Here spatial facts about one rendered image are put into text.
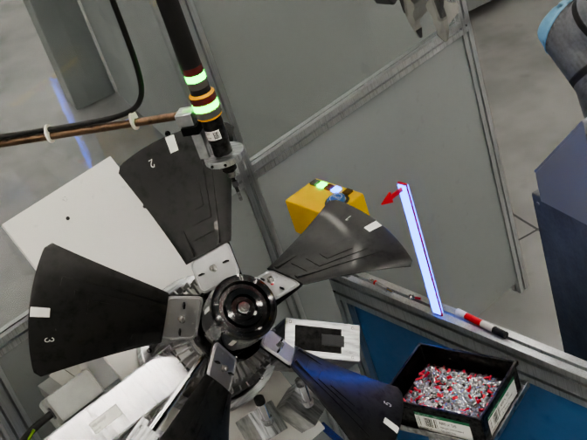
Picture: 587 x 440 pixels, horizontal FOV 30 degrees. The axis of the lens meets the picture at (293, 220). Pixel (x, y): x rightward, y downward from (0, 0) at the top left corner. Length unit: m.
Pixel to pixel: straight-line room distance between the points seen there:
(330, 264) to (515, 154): 2.57
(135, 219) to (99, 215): 0.07
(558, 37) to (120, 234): 0.94
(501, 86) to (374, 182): 2.02
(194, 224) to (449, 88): 1.44
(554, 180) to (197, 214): 0.73
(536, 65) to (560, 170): 2.96
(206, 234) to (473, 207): 1.61
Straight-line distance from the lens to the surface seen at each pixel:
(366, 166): 3.06
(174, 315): 1.91
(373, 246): 2.04
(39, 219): 2.16
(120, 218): 2.19
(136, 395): 1.97
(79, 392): 2.00
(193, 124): 1.81
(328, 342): 2.07
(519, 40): 5.43
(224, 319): 1.87
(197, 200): 1.97
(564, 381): 2.15
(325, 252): 2.02
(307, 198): 2.42
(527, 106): 4.83
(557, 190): 2.26
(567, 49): 2.22
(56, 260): 1.85
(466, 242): 3.46
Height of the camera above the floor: 2.27
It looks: 31 degrees down
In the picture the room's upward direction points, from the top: 19 degrees counter-clockwise
